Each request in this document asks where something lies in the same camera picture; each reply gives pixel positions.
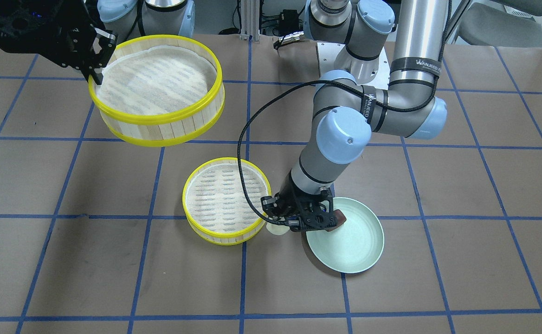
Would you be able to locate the brown steamed bun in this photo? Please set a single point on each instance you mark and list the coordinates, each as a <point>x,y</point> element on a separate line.
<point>340,218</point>

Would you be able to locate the yellow steamer layer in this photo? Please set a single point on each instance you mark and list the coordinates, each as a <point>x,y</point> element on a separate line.
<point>214,203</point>
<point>160,90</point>

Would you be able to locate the aluminium frame post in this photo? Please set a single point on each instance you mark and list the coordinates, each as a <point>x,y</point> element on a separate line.
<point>249,20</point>

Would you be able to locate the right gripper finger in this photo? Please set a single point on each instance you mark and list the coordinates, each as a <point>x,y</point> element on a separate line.
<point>94,72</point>

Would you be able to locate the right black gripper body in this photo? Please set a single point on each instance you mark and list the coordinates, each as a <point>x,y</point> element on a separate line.
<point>70,38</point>

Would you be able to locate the white steamed bun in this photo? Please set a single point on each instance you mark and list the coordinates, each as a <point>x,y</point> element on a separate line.
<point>277,230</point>

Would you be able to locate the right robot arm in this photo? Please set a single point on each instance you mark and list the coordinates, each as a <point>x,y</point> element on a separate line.
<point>137,18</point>

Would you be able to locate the grey office chair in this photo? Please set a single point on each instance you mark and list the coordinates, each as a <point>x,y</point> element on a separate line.
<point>484,25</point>

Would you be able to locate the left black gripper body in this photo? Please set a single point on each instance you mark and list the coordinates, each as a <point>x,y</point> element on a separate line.
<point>289,194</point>

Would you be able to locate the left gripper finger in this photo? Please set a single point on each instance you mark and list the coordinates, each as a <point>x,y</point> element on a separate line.
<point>329,221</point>
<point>271,211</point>

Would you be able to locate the light green plate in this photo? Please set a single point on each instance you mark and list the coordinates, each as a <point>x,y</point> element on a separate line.
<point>353,247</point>

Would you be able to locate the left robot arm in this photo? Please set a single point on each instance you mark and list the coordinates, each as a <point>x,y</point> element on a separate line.
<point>384,81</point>

